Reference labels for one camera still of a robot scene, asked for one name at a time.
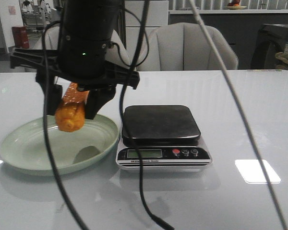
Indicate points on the grey chair on right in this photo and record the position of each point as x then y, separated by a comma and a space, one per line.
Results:
177, 47

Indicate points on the grey chair on left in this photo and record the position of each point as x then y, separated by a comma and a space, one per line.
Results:
117, 55

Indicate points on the grey chair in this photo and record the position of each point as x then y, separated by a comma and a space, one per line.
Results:
117, 55
177, 47

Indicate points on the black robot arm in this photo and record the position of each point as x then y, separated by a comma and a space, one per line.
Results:
86, 28

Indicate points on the dark appliance at right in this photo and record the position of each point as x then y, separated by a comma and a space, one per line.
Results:
271, 39

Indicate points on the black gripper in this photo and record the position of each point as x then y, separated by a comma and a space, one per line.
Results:
77, 60

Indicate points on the grey counter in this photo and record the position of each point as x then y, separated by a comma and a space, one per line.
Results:
240, 28

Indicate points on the fruit bowl on counter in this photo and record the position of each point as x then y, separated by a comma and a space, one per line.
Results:
235, 5

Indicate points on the black silver kitchen scale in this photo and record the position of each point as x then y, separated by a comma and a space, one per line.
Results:
163, 138

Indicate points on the pale green plate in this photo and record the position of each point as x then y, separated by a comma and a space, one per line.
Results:
24, 149

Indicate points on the white cabinet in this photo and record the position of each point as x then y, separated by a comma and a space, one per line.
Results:
157, 17

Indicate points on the yellow corn cob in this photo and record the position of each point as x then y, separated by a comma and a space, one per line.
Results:
70, 114

